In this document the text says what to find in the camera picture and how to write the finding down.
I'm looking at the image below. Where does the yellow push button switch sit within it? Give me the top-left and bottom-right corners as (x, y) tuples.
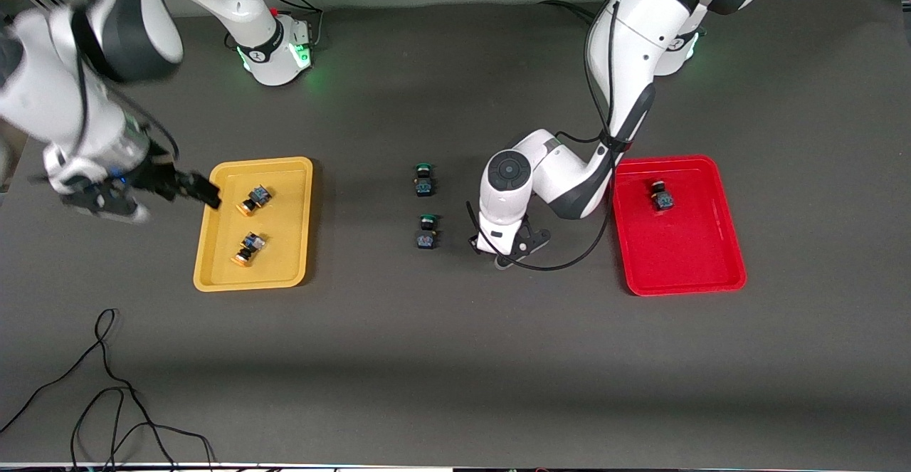
(230, 231), (267, 268)
(237, 184), (274, 217)

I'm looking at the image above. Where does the red push button switch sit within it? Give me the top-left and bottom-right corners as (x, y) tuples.
(649, 179), (675, 213)

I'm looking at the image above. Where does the yellow plastic tray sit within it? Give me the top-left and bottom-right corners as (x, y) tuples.
(193, 157), (315, 293)

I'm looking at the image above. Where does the dark grey table mat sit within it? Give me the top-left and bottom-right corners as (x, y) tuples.
(0, 0), (911, 467)

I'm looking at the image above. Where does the red plastic tray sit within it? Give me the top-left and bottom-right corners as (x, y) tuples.
(607, 154), (748, 296)

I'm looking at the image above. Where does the black right arm wrist cable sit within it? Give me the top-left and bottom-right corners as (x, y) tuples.
(71, 9), (180, 163)

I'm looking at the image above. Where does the black arm wrist cable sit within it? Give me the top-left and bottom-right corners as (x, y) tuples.
(466, 0), (634, 272)
(71, 9), (180, 163)

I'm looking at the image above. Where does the black left arm wrist cable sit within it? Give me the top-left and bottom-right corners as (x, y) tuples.
(466, 0), (634, 272)

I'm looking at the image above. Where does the thin black loose cable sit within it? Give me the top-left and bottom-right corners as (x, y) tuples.
(0, 308), (218, 472)

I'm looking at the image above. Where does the black left arm base cable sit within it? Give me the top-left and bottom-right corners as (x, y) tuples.
(537, 0), (599, 24)

